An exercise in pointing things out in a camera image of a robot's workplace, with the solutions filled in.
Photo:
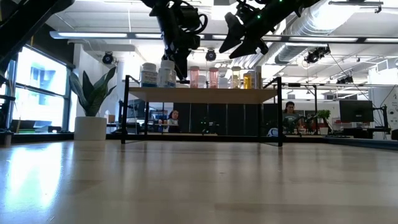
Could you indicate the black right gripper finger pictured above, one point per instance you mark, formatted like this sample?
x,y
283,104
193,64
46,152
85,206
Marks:
x,y
232,31
250,46

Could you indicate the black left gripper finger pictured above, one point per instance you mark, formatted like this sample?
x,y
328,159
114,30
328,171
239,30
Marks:
x,y
183,67

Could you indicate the pink translucent pill vial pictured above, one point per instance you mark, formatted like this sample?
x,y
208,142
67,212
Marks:
x,y
213,79
194,79

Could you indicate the white supplement bottle blue label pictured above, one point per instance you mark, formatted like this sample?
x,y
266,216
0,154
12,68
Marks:
x,y
168,77

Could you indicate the white labelled pill bottle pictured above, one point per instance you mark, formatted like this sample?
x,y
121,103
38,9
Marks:
x,y
252,76

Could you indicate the narrow white labelled bottle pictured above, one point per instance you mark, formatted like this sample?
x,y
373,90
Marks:
x,y
258,79

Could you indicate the amber pill vial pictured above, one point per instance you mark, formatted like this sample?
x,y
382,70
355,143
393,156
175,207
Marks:
x,y
247,81

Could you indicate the white Melatonin supplement bottle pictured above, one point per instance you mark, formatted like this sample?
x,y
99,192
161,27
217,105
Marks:
x,y
148,77

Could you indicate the black ceiling spotlight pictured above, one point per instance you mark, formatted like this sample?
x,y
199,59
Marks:
x,y
108,58
211,55

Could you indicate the person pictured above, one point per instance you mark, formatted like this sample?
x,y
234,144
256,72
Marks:
x,y
173,119
290,116

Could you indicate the black background robot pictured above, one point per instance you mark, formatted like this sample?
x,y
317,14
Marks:
x,y
208,126

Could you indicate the black track light cluster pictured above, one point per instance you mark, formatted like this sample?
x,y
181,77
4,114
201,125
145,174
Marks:
x,y
315,55

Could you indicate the long ceiling light bar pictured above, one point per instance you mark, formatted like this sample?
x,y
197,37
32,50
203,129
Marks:
x,y
93,35

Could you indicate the white blue ball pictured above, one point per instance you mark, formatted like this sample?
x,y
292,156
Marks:
x,y
273,132

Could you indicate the small cardboard box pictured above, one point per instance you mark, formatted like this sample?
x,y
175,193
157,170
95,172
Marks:
x,y
109,119

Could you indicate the green snake plant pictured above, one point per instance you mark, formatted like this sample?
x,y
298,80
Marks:
x,y
91,96

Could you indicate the small green background plant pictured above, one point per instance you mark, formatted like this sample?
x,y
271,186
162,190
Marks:
x,y
324,114

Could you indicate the white round plant pot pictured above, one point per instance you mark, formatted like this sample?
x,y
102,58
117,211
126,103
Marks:
x,y
90,129

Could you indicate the black computer monitor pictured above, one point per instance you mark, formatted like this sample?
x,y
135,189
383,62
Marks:
x,y
356,111

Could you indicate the large office window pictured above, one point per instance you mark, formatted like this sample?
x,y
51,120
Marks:
x,y
40,93

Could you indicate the wooden shelf black metal frame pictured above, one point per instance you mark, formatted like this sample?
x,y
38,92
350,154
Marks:
x,y
202,96

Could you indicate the silver ventilation duct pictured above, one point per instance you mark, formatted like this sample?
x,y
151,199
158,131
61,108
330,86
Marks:
x,y
311,25

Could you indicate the black aluminium table frame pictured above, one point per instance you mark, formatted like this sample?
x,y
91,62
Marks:
x,y
46,137

